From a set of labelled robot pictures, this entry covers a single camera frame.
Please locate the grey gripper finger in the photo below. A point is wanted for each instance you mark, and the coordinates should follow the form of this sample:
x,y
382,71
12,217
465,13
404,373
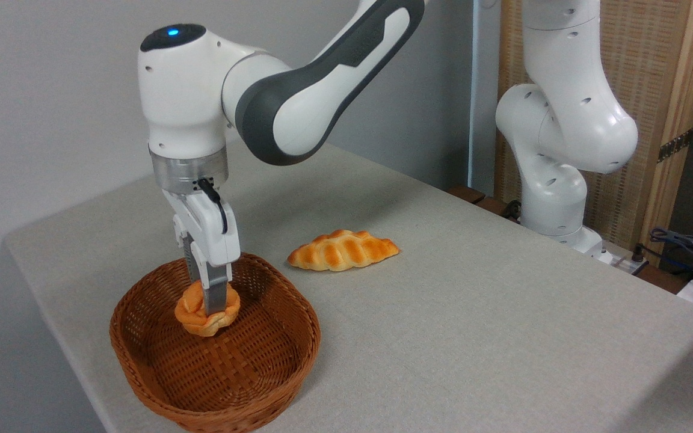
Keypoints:
x,y
216,294
189,255

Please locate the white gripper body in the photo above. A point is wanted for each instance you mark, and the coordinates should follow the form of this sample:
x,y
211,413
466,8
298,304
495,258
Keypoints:
x,y
211,231

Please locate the round knotted bread roll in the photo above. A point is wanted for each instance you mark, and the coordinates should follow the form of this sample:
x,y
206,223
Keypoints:
x,y
193,316

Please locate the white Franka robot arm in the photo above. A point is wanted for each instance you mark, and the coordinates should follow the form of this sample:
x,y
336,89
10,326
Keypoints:
x,y
184,90

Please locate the long braided bread loaf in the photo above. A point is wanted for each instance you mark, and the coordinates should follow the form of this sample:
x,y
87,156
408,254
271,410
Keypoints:
x,y
343,251

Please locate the brown wicker basket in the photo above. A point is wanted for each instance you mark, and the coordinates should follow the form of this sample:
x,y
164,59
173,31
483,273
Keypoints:
x,y
226,379

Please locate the white vertical wall trim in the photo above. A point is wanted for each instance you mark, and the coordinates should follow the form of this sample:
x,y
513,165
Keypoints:
x,y
482,90

